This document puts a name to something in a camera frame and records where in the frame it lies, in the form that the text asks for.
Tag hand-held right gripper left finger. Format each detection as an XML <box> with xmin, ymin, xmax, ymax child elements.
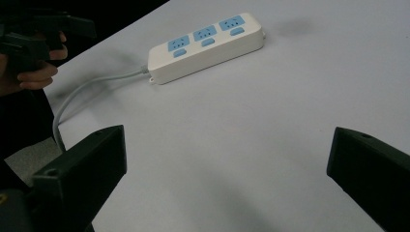
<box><xmin>31</xmin><ymin>125</ymin><xmax>128</xmax><ymax>232</ymax></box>

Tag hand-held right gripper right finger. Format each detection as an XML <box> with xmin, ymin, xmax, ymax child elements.
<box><xmin>326</xmin><ymin>126</ymin><xmax>410</xmax><ymax>232</ymax></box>

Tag white power strip blue sockets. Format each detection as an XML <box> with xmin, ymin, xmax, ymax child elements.
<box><xmin>147</xmin><ymin>12</ymin><xmax>266</xmax><ymax>86</ymax></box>

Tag grey power strip cable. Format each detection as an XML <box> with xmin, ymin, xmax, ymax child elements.
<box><xmin>52</xmin><ymin>66</ymin><xmax>150</xmax><ymax>153</ymax></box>

